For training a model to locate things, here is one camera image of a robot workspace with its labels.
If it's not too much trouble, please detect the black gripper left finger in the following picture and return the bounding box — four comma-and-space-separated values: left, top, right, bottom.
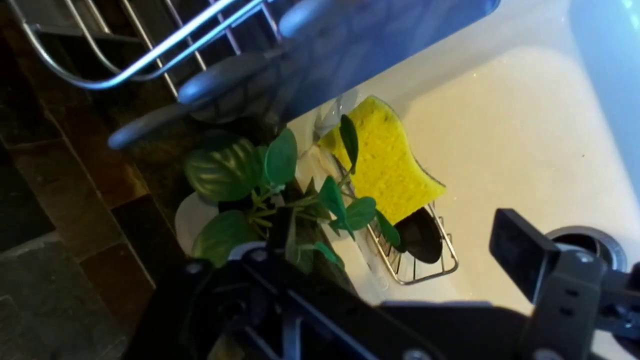
125, 206, 441, 360

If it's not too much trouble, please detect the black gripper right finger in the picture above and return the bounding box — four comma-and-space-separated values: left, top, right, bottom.
488, 206, 640, 360

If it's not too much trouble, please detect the green toy plant white pot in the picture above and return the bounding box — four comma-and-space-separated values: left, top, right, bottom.
173, 111, 406, 276

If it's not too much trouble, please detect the white kitchen sink basin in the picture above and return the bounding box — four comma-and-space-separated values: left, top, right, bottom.
286, 0, 640, 360

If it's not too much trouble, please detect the dark round pad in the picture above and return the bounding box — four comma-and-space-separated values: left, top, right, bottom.
396, 206, 446, 266

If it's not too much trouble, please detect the yellow sponge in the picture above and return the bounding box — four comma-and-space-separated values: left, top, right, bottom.
317, 94, 448, 227

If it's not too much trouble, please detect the stainless steel dish rack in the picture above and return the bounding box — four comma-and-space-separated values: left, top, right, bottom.
5, 0, 502, 152

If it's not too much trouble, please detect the wire sponge caddy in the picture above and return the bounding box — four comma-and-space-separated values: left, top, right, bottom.
361, 202, 461, 288

